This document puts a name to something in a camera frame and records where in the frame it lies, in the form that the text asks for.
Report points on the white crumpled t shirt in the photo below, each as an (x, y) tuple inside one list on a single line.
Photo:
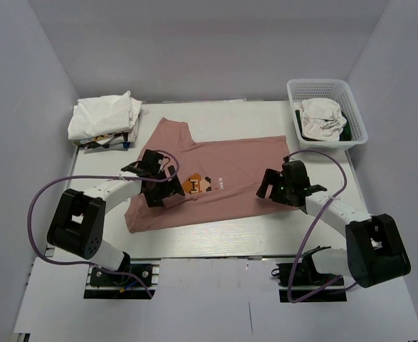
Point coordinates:
[(321, 119)]

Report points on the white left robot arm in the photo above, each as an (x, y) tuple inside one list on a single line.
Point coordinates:
[(78, 223)]

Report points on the pink t shirt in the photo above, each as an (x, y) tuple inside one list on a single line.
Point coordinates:
[(220, 179)]

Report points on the white folded t shirt stack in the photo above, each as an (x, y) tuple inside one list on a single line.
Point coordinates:
[(105, 122)]

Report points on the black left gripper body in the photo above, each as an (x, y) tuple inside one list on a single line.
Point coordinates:
[(151, 194)]

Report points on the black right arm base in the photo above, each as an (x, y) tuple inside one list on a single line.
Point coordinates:
[(306, 279)]

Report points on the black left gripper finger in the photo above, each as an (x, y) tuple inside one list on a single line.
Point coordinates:
[(169, 189), (134, 167)]

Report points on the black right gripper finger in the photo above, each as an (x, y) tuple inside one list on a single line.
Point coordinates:
[(311, 189), (274, 179)]

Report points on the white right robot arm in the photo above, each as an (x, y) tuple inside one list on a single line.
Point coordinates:
[(374, 251)]

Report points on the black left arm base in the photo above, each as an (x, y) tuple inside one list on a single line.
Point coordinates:
[(101, 285)]

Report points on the dark green t shirt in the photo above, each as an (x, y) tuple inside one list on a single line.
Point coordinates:
[(346, 134)]

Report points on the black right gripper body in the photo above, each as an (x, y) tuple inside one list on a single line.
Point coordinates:
[(281, 193)]

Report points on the white plastic basket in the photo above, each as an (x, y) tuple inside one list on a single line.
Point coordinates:
[(334, 89)]

